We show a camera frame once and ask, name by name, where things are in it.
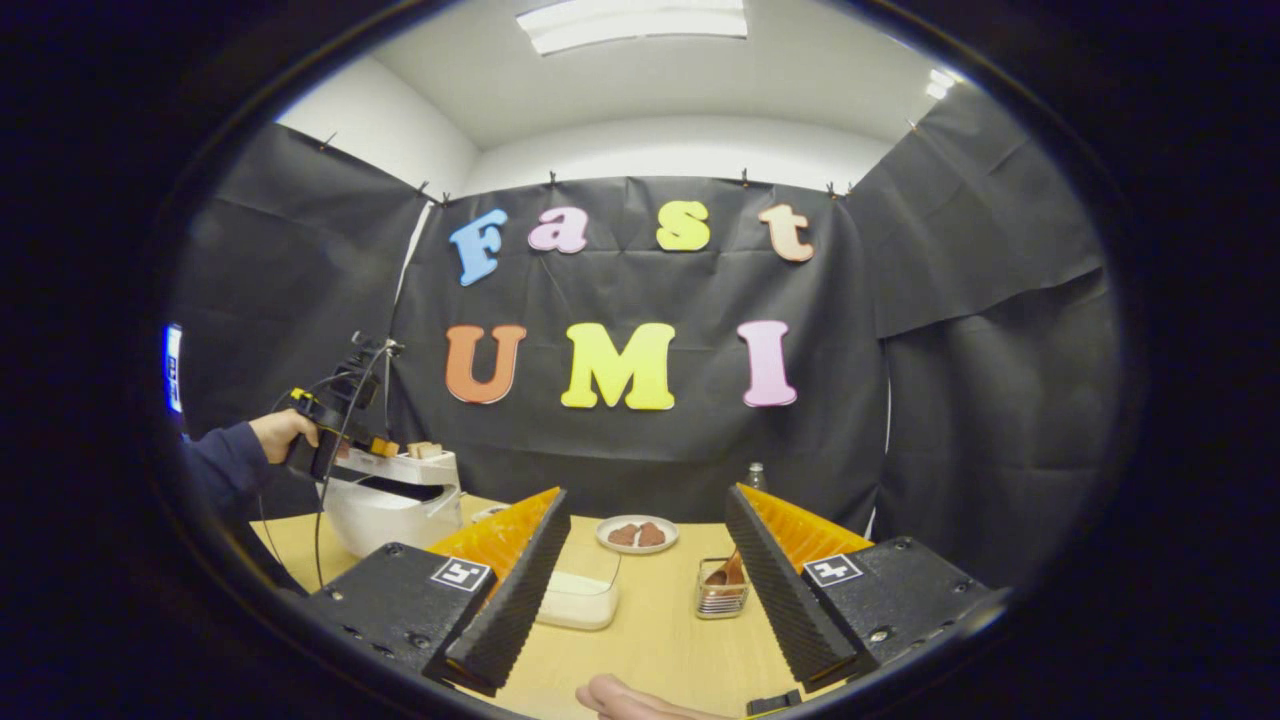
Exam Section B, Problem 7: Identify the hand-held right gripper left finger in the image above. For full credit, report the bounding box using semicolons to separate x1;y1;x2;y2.
305;487;572;698

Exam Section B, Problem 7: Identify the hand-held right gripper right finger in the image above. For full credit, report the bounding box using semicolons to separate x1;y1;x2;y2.
724;483;1006;693

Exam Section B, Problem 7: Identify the clear box of rice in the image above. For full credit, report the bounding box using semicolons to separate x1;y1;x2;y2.
535;543;623;632

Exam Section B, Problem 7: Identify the metal wire chopstick holder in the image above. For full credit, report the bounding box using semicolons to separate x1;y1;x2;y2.
695;557;751;621

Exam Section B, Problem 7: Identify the white rice cooker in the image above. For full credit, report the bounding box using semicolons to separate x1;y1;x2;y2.
322;447;464;559

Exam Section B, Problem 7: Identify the white round plate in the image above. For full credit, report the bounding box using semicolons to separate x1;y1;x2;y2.
596;514;680;555

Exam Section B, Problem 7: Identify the large ceiling light panel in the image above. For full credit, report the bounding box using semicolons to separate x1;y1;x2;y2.
515;0;749;56

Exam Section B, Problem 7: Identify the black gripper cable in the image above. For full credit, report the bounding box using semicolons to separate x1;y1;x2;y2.
258;340;393;591

